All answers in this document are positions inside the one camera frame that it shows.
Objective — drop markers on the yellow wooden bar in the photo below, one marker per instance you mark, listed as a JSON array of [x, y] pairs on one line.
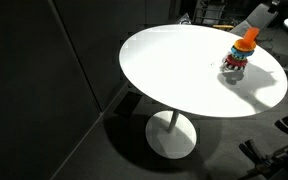
[[223, 26]]

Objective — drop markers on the grey chair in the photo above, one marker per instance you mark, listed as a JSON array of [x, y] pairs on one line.
[[259, 16]]

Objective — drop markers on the white round table pedestal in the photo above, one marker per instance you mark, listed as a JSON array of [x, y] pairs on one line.
[[170, 140]]

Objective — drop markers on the metal frame cart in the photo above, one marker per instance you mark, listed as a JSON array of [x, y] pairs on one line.
[[210, 11]]

